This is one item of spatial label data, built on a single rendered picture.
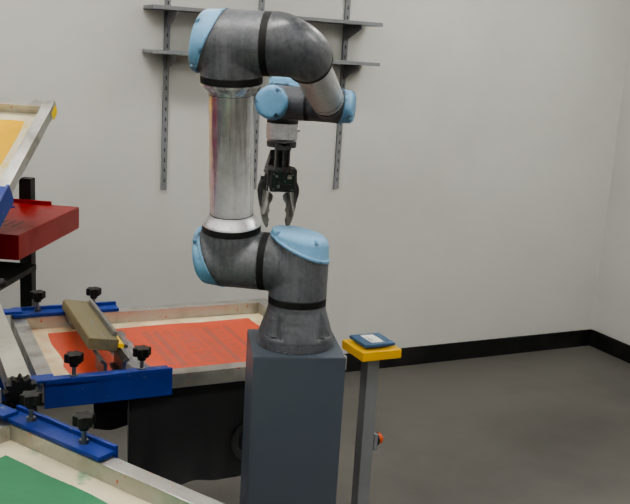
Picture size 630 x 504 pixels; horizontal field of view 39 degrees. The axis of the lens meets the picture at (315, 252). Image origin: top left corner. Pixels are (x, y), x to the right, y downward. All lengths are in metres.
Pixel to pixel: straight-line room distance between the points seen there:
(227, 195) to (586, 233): 4.42
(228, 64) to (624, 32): 4.50
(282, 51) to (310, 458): 0.79
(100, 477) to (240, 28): 0.88
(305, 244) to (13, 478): 0.71
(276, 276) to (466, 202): 3.66
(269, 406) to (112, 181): 2.81
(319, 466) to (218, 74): 0.78
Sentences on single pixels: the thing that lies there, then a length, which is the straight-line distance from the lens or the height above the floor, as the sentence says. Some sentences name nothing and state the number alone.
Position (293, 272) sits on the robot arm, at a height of 1.36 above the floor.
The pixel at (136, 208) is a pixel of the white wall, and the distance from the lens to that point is 4.48.
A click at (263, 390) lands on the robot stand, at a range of 1.73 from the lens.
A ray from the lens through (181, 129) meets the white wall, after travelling 4.49.
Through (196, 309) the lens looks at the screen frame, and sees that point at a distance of 2.77.
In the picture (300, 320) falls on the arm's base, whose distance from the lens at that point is 1.72.
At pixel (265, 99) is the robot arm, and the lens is 1.99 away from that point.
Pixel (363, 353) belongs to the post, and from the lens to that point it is 2.54.
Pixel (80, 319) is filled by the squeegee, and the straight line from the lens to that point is 2.39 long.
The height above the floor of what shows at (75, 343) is 0.96.
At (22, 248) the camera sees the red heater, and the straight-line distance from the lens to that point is 3.25.
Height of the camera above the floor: 1.77
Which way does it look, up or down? 12 degrees down
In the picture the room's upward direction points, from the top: 3 degrees clockwise
